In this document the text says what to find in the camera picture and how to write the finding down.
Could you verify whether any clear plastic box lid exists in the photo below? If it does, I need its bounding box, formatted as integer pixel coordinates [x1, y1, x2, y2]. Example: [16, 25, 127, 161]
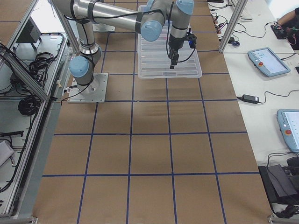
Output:
[137, 0, 202, 79]

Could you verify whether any black gripper near lid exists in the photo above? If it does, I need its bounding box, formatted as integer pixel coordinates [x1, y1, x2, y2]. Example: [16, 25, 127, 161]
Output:
[168, 34, 186, 69]

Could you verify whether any black power adapter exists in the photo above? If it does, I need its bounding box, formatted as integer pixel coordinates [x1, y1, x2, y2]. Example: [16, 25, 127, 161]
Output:
[242, 94, 259, 104]

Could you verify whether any silver robot arm near lid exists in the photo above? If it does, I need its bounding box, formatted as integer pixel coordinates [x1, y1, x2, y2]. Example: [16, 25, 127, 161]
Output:
[53, 0, 196, 94]

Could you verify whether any blue teach pendant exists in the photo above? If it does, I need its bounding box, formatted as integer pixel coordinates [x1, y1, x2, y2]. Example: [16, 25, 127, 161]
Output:
[277, 109, 299, 153]
[248, 47, 291, 77]

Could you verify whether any aluminium frame post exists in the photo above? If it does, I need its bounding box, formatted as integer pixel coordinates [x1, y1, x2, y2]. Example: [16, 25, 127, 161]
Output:
[219, 0, 248, 53]

